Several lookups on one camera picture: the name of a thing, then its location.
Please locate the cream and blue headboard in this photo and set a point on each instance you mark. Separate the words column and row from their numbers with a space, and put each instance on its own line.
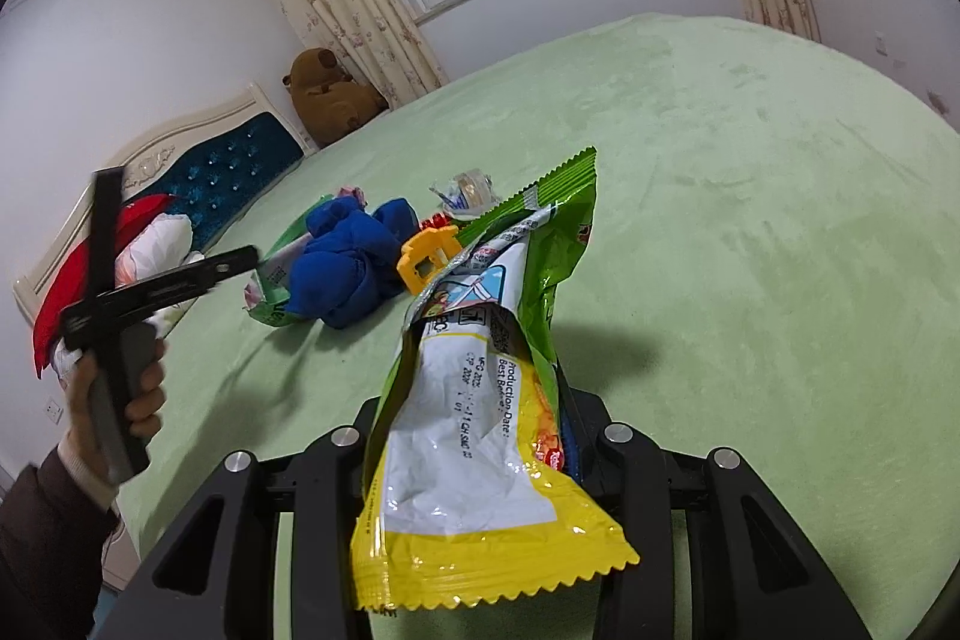
column 225, row 175

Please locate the green snack wrapper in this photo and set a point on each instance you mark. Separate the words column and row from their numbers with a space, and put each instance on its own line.
column 277, row 295

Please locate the brown plush toy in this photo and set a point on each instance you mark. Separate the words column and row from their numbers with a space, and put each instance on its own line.
column 330, row 93

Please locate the green and yellow snack bag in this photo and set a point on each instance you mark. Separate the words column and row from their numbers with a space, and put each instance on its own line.
column 450, row 460

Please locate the clear plastic wrapper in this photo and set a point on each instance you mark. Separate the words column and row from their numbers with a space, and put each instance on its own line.
column 469, row 190

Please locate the yellow plastic piece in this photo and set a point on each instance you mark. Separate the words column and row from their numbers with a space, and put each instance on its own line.
column 424, row 257

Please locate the blue cloth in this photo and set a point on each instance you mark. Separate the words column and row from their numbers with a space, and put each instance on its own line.
column 345, row 265

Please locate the white wall socket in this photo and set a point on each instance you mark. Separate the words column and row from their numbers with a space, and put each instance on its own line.
column 883, row 45
column 54, row 411

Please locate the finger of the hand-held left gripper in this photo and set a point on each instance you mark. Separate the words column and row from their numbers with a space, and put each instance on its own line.
column 107, row 235
column 195, row 276

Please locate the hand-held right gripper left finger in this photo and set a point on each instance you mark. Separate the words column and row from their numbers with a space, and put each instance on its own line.
column 330, row 497

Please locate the red pillow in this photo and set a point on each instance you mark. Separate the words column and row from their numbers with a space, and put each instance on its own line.
column 71, row 265

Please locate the person's left hand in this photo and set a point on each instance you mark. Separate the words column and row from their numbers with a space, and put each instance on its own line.
column 148, row 385

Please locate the floral pillow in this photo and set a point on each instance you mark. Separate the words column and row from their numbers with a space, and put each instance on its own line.
column 161, row 246

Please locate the pink wrapper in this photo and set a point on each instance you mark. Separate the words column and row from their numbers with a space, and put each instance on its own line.
column 352, row 195

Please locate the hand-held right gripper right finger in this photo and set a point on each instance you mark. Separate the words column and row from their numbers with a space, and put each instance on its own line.
column 645, row 505

